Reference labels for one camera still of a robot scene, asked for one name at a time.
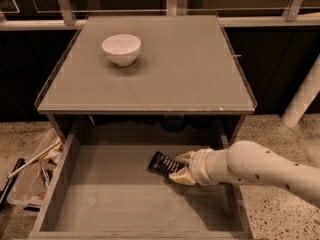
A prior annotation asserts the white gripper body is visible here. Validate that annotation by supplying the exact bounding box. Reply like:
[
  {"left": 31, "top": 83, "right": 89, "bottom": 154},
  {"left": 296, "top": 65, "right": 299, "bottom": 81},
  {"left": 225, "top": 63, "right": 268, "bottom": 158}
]
[{"left": 189, "top": 149, "right": 216, "bottom": 186}]

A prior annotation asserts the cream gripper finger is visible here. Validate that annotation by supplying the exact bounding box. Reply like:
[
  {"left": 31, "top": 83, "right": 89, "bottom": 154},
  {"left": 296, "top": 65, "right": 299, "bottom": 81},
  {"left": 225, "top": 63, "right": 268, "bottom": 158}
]
[
  {"left": 169, "top": 167, "right": 196, "bottom": 186},
  {"left": 174, "top": 151, "right": 195, "bottom": 165}
]

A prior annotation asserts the black rxbar chocolate bar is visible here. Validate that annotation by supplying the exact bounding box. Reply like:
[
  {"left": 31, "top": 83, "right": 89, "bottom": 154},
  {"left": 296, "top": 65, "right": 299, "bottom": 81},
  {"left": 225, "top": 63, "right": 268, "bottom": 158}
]
[{"left": 147, "top": 151, "right": 185, "bottom": 177}]

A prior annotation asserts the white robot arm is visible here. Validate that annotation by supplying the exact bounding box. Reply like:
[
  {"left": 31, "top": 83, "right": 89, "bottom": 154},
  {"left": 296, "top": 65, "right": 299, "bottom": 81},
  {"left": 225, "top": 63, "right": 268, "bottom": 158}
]
[{"left": 169, "top": 141, "right": 320, "bottom": 208}]

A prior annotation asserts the open grey top drawer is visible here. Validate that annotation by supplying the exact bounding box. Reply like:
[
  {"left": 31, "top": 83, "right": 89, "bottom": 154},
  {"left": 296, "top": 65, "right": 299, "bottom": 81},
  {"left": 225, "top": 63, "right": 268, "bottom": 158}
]
[{"left": 29, "top": 120, "right": 253, "bottom": 240}]

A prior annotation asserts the grey wooden cabinet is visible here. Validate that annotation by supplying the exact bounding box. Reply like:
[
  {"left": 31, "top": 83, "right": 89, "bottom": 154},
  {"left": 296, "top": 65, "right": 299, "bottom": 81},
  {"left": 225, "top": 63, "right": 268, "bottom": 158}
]
[{"left": 36, "top": 15, "right": 256, "bottom": 137}]

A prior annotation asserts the white ceramic bowl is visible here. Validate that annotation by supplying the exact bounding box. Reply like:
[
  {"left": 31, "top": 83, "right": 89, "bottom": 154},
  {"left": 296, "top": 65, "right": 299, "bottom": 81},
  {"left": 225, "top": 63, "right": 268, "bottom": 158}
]
[{"left": 102, "top": 34, "right": 142, "bottom": 66}]

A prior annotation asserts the white slanted pole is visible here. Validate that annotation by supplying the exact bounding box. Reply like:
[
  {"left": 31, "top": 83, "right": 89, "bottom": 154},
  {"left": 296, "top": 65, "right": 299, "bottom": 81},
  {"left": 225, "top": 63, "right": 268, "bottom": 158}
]
[{"left": 281, "top": 55, "right": 320, "bottom": 128}]

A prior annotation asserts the white stick in bin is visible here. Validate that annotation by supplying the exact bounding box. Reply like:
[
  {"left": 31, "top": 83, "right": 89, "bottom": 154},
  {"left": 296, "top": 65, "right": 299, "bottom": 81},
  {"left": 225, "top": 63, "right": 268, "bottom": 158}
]
[{"left": 7, "top": 140, "right": 62, "bottom": 180}]

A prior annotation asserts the black flat object on floor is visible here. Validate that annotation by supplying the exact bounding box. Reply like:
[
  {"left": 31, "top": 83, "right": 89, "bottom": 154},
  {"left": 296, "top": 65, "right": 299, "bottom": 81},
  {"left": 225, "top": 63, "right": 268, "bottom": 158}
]
[{"left": 0, "top": 158, "right": 25, "bottom": 211}]

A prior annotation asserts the metal railing frame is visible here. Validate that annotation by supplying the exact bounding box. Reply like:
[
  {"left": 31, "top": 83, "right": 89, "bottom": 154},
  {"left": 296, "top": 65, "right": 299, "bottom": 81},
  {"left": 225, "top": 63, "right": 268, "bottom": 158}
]
[{"left": 0, "top": 0, "right": 320, "bottom": 30}]

